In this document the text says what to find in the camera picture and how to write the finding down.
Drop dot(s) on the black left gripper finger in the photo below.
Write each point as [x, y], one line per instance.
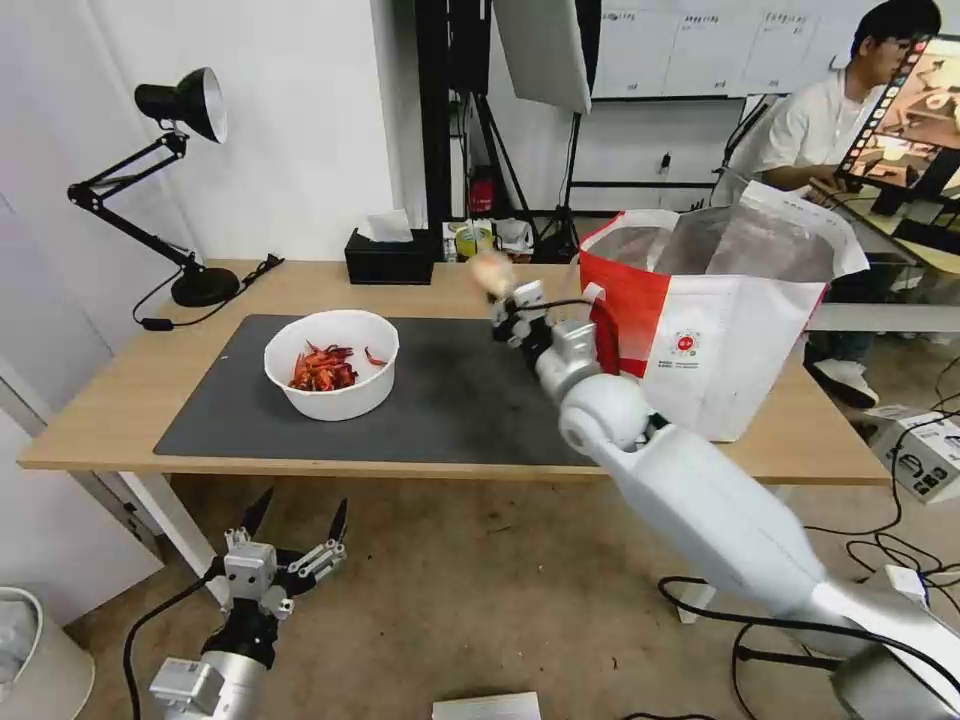
[319, 559]
[257, 516]

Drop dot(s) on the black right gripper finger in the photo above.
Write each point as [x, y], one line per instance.
[514, 294]
[501, 319]

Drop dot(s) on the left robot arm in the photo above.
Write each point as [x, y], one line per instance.
[202, 686]

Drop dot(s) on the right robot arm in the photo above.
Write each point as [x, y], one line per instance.
[697, 480]

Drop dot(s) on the red white takeout bag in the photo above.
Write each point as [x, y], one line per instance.
[720, 315]

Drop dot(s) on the dark grey desk mat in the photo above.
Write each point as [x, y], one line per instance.
[465, 405]

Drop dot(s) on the white table leg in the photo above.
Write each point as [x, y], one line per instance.
[161, 525]
[697, 604]

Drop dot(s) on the red canister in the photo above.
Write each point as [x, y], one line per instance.
[481, 195]

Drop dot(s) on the black light stand tripod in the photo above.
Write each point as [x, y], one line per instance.
[562, 195]

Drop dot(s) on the black tissue box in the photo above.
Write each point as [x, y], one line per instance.
[388, 259]

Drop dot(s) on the white tissue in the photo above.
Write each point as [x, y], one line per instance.
[390, 225]

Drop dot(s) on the white round bowl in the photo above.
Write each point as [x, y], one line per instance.
[331, 375]

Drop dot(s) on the red crayfish shells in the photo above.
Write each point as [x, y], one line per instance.
[328, 367]

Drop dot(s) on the black metal rack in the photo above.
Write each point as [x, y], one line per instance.
[439, 112]

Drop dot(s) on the white waste bin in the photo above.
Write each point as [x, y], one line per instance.
[41, 660]

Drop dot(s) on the white robot front shell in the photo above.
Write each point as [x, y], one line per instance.
[486, 706]

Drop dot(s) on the white softbox light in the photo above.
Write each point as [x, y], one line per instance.
[541, 52]

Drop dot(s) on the person's white shoe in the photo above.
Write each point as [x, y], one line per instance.
[846, 379]

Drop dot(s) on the black desk lamp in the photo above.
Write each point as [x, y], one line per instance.
[180, 187]

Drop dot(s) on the person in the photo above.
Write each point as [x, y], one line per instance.
[810, 127]

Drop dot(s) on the wooden office desk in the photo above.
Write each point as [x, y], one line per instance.
[900, 255]

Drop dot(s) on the white printed cardboard box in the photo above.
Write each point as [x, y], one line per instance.
[919, 450]

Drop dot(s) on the black computer monitor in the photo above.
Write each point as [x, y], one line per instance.
[900, 120]

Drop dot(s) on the white power adapter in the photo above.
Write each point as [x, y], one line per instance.
[906, 583]

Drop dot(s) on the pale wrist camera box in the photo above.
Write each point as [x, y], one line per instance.
[529, 292]
[250, 570]

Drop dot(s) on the white wall board with papers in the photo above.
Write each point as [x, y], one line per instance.
[705, 45]

